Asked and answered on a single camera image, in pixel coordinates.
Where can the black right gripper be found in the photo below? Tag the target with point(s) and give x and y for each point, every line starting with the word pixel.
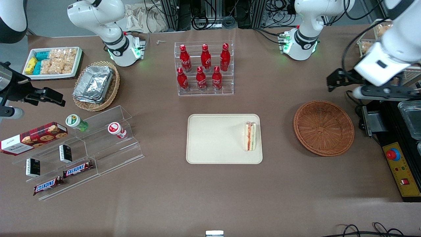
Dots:
pixel 17 88

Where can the round brown wicker basket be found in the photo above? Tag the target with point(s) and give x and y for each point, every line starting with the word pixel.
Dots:
pixel 324 128

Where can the grey metal bracket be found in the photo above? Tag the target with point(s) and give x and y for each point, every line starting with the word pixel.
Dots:
pixel 373 121

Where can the crumpled beige cloth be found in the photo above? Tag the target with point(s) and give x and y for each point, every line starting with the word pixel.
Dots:
pixel 141 18

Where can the aluminium frame rack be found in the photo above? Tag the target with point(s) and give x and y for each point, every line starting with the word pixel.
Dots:
pixel 171 13

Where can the red cup container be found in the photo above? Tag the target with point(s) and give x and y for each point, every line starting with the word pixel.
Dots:
pixel 115 129

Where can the small white block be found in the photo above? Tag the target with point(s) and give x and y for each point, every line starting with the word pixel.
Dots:
pixel 214 233

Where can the triangular sandwich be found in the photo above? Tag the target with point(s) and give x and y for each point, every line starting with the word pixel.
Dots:
pixel 250 136

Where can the Snickers chocolate bar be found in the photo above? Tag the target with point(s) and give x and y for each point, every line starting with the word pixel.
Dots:
pixel 78 169
pixel 47 186

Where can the clear plastic container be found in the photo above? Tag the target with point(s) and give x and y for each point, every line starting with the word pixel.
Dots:
pixel 411 118

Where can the stack of aluminium foil trays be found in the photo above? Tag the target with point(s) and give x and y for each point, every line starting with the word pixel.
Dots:
pixel 93 84

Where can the white rectangular snack tray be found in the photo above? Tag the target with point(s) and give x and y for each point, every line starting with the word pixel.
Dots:
pixel 49 76

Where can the clear bag of rice crackers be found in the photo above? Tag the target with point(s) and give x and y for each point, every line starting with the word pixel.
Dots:
pixel 46 66
pixel 57 66
pixel 56 54
pixel 366 47
pixel 383 30
pixel 70 54
pixel 68 66

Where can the dark board under snack tray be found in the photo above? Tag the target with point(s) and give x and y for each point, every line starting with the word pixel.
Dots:
pixel 82 64

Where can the green cup container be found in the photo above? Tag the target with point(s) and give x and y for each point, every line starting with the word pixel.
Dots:
pixel 75 121

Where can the teal snack pack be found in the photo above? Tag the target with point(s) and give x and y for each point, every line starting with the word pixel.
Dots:
pixel 37 68
pixel 42 56

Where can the beige rectangular tray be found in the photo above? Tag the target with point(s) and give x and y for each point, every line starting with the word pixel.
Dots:
pixel 217 138

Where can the black control box yellow panel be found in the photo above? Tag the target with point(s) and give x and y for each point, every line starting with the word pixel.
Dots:
pixel 399 171

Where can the red cola bottle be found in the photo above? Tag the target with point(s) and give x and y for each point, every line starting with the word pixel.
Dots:
pixel 201 80
pixel 185 61
pixel 182 81
pixel 206 59
pixel 225 58
pixel 217 80

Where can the small black box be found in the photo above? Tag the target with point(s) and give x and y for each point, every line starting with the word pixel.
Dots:
pixel 65 153
pixel 33 167

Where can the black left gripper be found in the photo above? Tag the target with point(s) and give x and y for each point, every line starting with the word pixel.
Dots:
pixel 347 76

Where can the clear acrylic stepped shelf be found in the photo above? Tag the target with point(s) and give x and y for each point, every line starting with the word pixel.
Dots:
pixel 111 154

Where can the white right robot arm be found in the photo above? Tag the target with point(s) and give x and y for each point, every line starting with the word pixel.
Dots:
pixel 98 16

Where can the small grey clip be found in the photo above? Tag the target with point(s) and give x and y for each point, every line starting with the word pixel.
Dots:
pixel 161 41

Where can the red tartan cookie box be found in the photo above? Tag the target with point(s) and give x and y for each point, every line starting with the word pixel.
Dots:
pixel 33 138

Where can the oval light wicker basket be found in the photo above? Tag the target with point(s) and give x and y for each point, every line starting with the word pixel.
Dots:
pixel 115 84

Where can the clear acrylic bottle rack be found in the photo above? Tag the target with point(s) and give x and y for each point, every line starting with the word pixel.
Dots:
pixel 228 89

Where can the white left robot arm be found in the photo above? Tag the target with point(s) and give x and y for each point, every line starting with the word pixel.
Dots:
pixel 307 19

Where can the red emergency stop button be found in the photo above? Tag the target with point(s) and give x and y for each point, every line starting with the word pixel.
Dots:
pixel 393 154

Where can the yellow snack pack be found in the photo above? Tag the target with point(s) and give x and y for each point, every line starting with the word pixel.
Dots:
pixel 30 65

